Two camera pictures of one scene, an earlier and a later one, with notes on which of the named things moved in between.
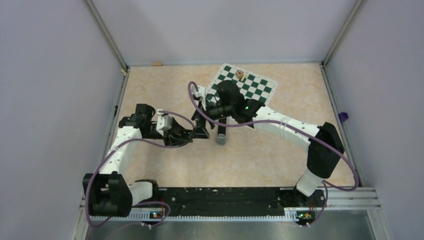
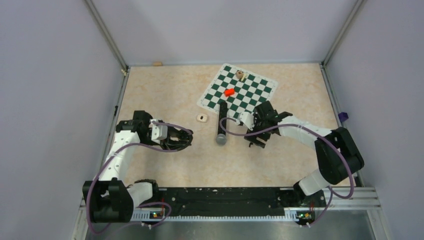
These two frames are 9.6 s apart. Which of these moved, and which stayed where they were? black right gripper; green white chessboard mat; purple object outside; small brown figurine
Moved: black right gripper
Stayed: green white chessboard mat; small brown figurine; purple object outside
